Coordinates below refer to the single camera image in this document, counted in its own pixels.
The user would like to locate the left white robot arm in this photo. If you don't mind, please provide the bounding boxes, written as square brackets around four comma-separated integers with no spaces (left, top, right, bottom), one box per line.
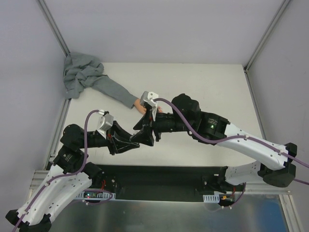
[5,121,140,232]

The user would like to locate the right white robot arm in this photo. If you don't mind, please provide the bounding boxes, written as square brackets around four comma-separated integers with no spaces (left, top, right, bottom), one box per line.
[131,91,297,191]

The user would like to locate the mannequin hand with nails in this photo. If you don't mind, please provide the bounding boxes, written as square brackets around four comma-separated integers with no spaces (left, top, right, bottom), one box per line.
[134,99,164,114]

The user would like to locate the grey shirt with sleeve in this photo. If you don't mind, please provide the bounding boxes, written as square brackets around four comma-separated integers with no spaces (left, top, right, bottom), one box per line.
[63,53,138,108]

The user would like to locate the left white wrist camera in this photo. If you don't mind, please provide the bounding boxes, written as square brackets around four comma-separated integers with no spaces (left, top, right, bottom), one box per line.
[96,110,114,138]

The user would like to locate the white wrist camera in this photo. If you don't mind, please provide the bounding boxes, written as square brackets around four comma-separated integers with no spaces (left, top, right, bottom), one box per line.
[140,91,160,121]
[96,110,114,138]

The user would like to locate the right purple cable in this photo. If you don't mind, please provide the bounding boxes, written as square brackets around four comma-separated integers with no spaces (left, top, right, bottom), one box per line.
[154,98,309,187]

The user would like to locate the purple cable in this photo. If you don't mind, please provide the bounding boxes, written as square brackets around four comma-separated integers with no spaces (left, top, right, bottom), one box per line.
[9,109,107,232]
[154,98,309,187]

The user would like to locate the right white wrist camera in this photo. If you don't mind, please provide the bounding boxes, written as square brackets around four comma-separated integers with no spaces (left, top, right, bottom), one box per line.
[140,91,160,121]

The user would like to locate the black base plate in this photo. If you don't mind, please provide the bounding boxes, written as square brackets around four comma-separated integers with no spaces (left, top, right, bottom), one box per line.
[72,163,244,201]

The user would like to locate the left white cable duct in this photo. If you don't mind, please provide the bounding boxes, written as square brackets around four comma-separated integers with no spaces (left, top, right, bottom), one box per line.
[75,191,116,201]

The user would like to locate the white cable duct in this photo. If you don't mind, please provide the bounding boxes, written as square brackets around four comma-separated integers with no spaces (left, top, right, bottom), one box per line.
[75,191,116,201]
[203,194,220,203]

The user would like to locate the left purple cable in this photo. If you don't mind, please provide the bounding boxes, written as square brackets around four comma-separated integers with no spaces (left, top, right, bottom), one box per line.
[9,109,107,232]

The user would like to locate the right white cable duct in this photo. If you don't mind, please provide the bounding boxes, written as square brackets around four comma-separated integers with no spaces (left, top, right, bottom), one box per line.
[203,194,220,203]

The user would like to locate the left aluminium frame post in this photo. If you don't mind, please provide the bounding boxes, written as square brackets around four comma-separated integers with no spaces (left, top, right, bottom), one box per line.
[36,0,70,56]

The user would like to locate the aluminium frame post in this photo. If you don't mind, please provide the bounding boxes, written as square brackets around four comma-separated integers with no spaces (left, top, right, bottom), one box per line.
[243,0,293,72]
[36,0,70,56]

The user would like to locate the right aluminium frame post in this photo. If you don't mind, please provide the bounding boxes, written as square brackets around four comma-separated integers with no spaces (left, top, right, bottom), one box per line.
[243,0,293,72]

